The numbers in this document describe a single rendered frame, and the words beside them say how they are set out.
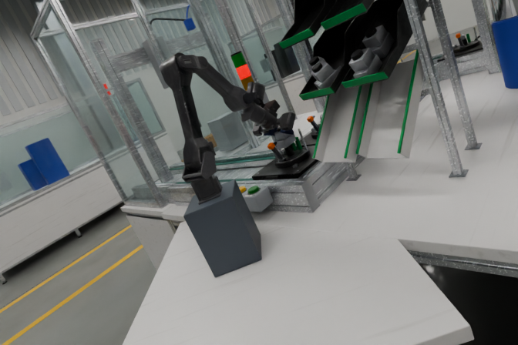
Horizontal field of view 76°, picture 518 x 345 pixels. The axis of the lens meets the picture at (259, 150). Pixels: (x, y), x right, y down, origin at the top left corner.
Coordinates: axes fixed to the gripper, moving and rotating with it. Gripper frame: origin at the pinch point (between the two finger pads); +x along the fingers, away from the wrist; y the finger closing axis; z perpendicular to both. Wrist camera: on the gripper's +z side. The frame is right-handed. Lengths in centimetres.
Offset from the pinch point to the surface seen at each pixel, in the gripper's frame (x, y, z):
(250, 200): -6.0, 0.7, -28.7
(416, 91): -3.1, -49.8, 1.3
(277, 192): 0.1, -4.3, -23.8
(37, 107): -34, 807, 176
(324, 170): 7.6, -16.5, -14.0
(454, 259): 6, -57, -38
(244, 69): -12.6, 16.6, 24.3
